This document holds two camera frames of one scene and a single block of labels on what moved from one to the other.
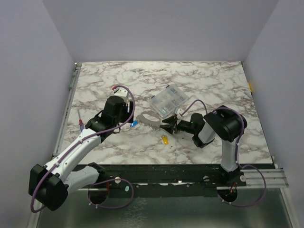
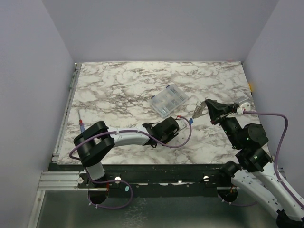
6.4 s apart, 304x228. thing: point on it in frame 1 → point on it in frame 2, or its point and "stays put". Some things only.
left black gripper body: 125,115 → 165,138
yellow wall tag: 250,87 stays put
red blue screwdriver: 80,122 stays put
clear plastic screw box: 166,100 stays put
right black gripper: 175,125 → 222,116
